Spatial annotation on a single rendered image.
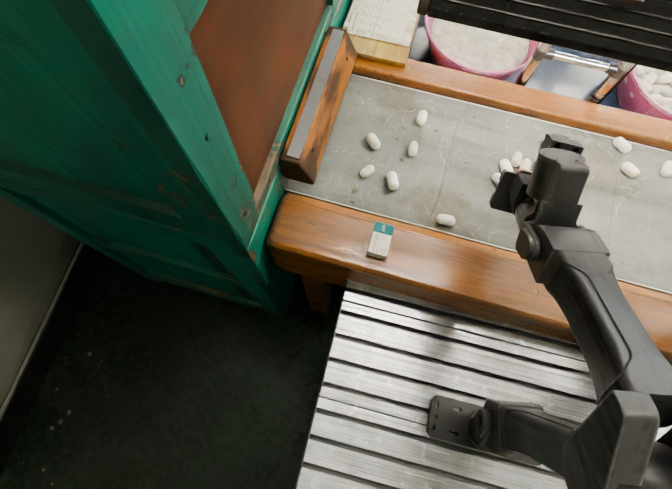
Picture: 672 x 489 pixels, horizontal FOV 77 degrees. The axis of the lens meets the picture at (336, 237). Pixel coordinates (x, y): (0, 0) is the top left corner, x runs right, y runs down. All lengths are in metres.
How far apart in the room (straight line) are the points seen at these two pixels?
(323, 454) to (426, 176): 0.54
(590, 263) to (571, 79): 0.70
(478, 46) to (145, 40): 0.85
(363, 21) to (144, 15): 0.72
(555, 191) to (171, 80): 0.45
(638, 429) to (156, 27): 0.47
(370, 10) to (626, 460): 0.89
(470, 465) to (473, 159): 0.56
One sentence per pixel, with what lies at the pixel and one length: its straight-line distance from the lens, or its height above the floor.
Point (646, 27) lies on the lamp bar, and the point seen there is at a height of 1.08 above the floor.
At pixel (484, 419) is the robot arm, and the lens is 0.72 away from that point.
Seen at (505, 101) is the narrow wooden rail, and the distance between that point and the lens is 0.96.
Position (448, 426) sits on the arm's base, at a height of 0.68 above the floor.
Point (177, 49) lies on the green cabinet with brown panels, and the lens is 0.38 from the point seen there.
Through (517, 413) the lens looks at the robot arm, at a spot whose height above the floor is 0.86.
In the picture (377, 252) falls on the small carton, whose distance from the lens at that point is 0.73.
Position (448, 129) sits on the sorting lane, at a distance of 0.92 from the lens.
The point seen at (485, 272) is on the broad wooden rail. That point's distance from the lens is 0.79.
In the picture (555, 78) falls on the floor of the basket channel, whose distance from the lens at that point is 1.17.
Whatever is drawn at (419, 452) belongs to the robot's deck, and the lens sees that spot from 0.84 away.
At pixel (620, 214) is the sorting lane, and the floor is 0.74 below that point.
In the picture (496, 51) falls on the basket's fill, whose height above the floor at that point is 0.73.
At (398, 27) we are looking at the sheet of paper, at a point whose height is 0.78.
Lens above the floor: 1.48
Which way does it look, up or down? 71 degrees down
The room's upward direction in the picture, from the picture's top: 2 degrees clockwise
